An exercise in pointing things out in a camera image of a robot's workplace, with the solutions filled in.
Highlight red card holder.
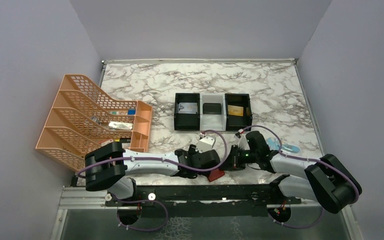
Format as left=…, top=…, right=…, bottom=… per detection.
left=206, top=168, right=225, bottom=183

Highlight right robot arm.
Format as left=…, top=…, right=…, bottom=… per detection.
left=221, top=131, right=363, bottom=214

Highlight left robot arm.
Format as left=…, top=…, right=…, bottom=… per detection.
left=76, top=142, right=223, bottom=201

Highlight gold card in bin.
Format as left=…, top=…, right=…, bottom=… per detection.
left=227, top=105, right=244, bottom=117

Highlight black card in bin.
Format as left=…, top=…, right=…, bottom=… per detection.
left=202, top=102, right=222, bottom=115

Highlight silver card in bin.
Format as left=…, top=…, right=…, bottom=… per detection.
left=177, top=102, right=198, bottom=115

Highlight blue plastic packaged item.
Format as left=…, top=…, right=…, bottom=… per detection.
left=265, top=137, right=302, bottom=154

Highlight right black bin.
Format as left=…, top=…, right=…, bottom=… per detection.
left=224, top=93, right=253, bottom=132

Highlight black bin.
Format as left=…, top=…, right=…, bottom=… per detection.
left=173, top=93, right=201, bottom=131
left=224, top=93, right=253, bottom=132

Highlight left black bin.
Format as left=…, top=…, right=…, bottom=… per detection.
left=173, top=93, right=201, bottom=131

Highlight white middle bin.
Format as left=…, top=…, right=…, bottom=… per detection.
left=199, top=93, right=227, bottom=132

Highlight blue item in organizer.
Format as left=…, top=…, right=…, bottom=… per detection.
left=127, top=109, right=136, bottom=116

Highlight silver foil packet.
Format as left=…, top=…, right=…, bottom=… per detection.
left=108, top=121, right=133, bottom=131

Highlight orange plastic file organizer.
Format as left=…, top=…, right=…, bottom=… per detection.
left=35, top=74, right=153, bottom=172

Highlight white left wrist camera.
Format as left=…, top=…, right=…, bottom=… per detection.
left=195, top=133, right=216, bottom=153

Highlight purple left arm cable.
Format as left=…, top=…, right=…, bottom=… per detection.
left=76, top=129, right=228, bottom=180

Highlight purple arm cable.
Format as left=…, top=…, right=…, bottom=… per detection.
left=76, top=129, right=228, bottom=180
left=238, top=124, right=361, bottom=230

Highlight black mounting rail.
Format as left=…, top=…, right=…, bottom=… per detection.
left=105, top=184, right=302, bottom=218

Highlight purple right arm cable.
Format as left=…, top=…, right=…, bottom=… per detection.
left=238, top=124, right=361, bottom=230

